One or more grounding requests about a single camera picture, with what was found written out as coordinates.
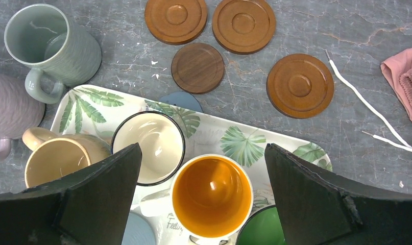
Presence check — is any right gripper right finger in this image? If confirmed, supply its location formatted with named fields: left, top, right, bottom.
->
left=264, top=143, right=412, bottom=244

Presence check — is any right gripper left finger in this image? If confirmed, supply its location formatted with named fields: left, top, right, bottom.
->
left=0, top=143, right=142, bottom=244

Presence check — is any brown wooden coaster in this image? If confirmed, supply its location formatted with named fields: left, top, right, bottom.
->
left=144, top=0, right=208, bottom=45
left=266, top=54, right=334, bottom=119
left=212, top=0, right=276, bottom=55

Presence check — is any pink drawstring cloth bag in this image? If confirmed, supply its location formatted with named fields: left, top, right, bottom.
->
left=380, top=48, right=412, bottom=122

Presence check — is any dark walnut coaster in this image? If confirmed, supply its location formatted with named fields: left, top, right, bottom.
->
left=171, top=43, right=225, bottom=94

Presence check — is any blue round coaster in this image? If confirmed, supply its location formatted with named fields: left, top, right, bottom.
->
left=158, top=91, right=203, bottom=113

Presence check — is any white mug green inside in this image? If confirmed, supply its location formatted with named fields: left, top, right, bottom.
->
left=235, top=205, right=286, bottom=245

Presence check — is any light blue mug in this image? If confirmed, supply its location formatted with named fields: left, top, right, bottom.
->
left=122, top=212, right=156, bottom=245

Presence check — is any beige ceramic mug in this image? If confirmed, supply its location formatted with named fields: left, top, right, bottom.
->
left=22, top=127, right=110, bottom=188

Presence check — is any cream enamel mug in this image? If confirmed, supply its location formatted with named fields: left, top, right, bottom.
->
left=110, top=111, right=185, bottom=186

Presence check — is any white mug orange inside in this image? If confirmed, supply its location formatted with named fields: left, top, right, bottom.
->
left=139, top=154, right=254, bottom=244

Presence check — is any pink ribbed mug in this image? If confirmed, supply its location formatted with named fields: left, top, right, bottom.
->
left=0, top=74, right=45, bottom=162

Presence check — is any leaf patterned serving tray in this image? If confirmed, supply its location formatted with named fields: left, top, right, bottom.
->
left=51, top=85, right=332, bottom=212

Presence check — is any grey green ribbed mug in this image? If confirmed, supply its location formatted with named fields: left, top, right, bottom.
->
left=4, top=4, right=102, bottom=104

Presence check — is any white drawstring cord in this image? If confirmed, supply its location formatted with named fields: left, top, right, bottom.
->
left=325, top=50, right=412, bottom=156

